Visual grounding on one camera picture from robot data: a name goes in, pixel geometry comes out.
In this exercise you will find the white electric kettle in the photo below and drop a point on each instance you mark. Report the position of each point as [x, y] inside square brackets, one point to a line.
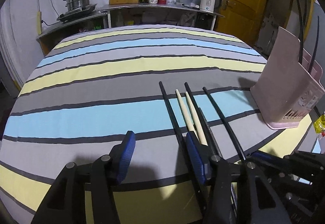
[210, 5]

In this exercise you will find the black induction cooker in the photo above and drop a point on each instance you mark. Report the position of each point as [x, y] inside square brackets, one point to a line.
[77, 13]

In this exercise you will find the low wooden side shelf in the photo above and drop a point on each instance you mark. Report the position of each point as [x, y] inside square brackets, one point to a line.
[61, 30]

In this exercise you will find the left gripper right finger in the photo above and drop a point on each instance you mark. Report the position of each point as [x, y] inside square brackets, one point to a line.
[199, 157]

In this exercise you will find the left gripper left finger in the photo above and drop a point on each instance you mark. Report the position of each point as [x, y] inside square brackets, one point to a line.
[121, 156]

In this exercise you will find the black chopstick beside wooden pair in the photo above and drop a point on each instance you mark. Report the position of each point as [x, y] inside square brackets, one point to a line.
[212, 143]

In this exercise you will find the metal kitchen shelf table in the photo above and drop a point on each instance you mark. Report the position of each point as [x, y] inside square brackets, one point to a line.
[158, 14]

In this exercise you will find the striped tablecloth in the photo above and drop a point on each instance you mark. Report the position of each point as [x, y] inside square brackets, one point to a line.
[93, 87]

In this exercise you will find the pink plastic utensil holder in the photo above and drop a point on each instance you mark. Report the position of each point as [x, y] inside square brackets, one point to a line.
[286, 91]

